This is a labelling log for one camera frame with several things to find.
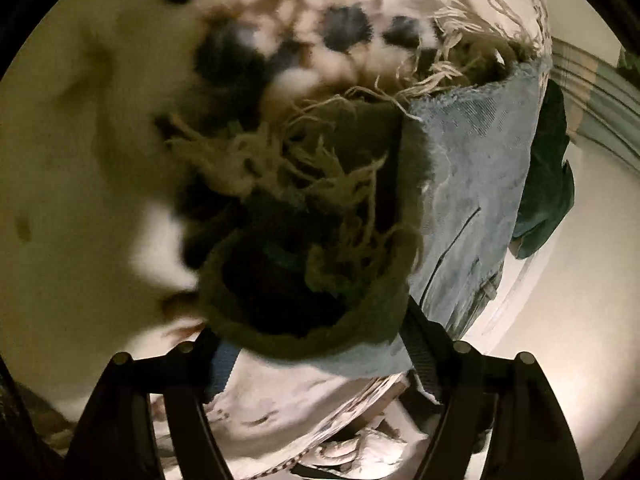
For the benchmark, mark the striped pale green cloth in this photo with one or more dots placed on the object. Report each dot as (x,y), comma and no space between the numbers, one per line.
(600,100)

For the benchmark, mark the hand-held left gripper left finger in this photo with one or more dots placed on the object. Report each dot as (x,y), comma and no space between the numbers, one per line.
(223,371)

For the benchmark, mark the floral printed blanket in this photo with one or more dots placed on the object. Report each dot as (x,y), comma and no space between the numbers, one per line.
(280,410)

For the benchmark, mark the dark green cloth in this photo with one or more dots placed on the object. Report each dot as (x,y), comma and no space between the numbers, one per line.
(547,185)

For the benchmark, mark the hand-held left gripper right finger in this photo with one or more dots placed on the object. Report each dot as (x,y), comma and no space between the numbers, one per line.
(423,360)

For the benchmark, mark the frayed blue denim pants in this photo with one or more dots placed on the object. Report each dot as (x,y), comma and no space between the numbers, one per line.
(475,160)

